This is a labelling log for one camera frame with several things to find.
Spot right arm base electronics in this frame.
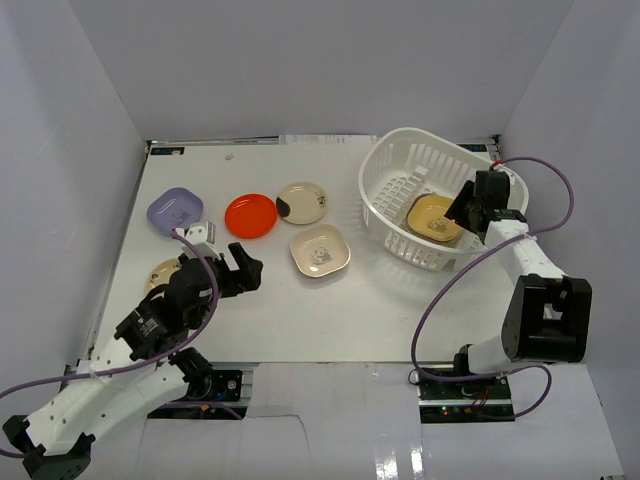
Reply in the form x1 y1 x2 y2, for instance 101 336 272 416
407 369 515 425

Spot lavender square plate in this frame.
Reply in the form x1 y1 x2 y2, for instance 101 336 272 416
146 187 204 237

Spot purple cable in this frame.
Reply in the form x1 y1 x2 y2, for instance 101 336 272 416
410 155 576 420
0 228 221 460

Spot dark label sticker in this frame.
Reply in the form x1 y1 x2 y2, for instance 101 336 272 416
149 146 185 156

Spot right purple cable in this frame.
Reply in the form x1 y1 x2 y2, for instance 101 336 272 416
410 155 576 420

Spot white paper sheets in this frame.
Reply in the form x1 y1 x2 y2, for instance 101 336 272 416
278 134 379 145

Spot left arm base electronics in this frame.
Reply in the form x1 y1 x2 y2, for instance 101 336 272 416
147 370 247 421

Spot cream square panda plate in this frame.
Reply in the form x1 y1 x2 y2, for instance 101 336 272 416
289 224 351 278

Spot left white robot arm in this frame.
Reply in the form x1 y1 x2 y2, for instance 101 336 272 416
3 242 263 479

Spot cream round plate dark patch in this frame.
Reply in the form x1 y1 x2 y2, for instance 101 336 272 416
275 181 330 226

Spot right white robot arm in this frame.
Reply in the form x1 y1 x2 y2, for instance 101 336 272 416
445 170 592 399

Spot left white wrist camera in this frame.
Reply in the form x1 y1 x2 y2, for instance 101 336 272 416
184 221 216 249

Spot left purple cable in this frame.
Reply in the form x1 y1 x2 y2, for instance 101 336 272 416
0 228 221 460

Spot orange round plate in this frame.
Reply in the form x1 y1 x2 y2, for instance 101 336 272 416
224 193 278 239

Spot beige round plate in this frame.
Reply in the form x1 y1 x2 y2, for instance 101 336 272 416
144 258 181 294

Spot yellow square panda plate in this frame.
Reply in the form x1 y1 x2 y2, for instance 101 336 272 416
405 194 461 244

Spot white plastic slotted bin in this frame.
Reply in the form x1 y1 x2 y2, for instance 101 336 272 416
358 128 498 271

